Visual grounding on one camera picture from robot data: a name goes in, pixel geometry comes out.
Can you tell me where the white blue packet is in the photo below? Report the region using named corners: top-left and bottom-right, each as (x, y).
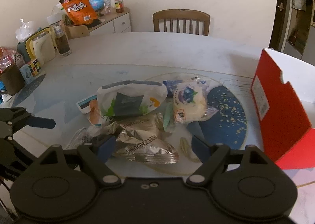
top-left (76, 95), bottom-right (109, 126)

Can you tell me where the white marble desktop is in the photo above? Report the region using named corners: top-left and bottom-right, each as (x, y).
top-left (0, 32), bottom-right (315, 224)

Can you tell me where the crumpled clear plastic bag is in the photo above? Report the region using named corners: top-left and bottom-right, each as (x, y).
top-left (15, 18), bottom-right (37, 42)

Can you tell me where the black cable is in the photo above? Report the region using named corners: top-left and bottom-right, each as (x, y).
top-left (0, 175), bottom-right (16, 218)

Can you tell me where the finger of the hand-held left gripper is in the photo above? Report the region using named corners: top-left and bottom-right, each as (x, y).
top-left (0, 107), bottom-right (56, 141)
top-left (0, 138), bottom-right (41, 169)

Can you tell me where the dark brown mug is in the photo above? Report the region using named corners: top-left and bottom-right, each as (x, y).
top-left (0, 63), bottom-right (26, 96)

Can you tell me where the red cardboard box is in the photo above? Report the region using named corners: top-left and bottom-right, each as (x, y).
top-left (251, 48), bottom-right (315, 171)

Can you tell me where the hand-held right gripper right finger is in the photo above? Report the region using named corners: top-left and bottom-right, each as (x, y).
top-left (186, 136), bottom-right (274, 187)

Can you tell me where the grey shelf cabinet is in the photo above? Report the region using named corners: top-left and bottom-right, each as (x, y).
top-left (283, 0), bottom-right (315, 60)

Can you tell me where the brown wooden chair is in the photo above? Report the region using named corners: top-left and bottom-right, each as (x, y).
top-left (153, 9), bottom-right (211, 36)

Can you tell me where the light blue carton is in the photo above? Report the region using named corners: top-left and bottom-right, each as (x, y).
top-left (19, 63), bottom-right (35, 83)

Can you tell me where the orange snack bag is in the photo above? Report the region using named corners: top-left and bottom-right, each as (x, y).
top-left (59, 0), bottom-right (99, 26)

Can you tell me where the white drawer cabinet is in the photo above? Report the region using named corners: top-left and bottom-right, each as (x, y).
top-left (66, 8), bottom-right (132, 39)

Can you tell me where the colourful puzzle cube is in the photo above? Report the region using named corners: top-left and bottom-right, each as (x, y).
top-left (27, 58), bottom-right (42, 77)

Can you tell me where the clear packet of dark snack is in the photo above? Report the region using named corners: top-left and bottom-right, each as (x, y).
top-left (66, 126), bottom-right (116, 151)

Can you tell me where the dark blue speckled placemat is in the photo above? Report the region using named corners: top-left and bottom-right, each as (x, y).
top-left (12, 74), bottom-right (47, 107)

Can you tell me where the white bag with grey top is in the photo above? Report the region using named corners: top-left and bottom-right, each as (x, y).
top-left (96, 80), bottom-right (168, 118)

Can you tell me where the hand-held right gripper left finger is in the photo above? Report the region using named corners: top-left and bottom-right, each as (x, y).
top-left (37, 136), bottom-right (122, 187)

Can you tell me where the red printed plastic bag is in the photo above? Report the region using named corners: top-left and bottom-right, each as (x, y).
top-left (0, 46), bottom-right (24, 72)

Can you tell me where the white jug with yellow handle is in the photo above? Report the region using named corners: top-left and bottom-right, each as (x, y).
top-left (17, 27), bottom-right (56, 65)

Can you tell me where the bread packet with blueberry print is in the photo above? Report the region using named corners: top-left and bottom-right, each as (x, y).
top-left (172, 78), bottom-right (219, 124)

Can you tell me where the grey hanging handbag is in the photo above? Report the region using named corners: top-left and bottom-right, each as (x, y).
top-left (292, 0), bottom-right (307, 11)

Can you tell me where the small blue globe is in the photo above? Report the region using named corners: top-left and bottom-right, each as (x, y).
top-left (90, 0), bottom-right (105, 17)

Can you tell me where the blue and orange packet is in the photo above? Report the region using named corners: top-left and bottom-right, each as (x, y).
top-left (162, 80), bottom-right (184, 98)

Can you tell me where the brown cardboard box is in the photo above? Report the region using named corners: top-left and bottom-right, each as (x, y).
top-left (64, 25), bottom-right (90, 40)

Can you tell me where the mint green packet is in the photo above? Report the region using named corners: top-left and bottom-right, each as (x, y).
top-left (163, 102), bottom-right (176, 133)

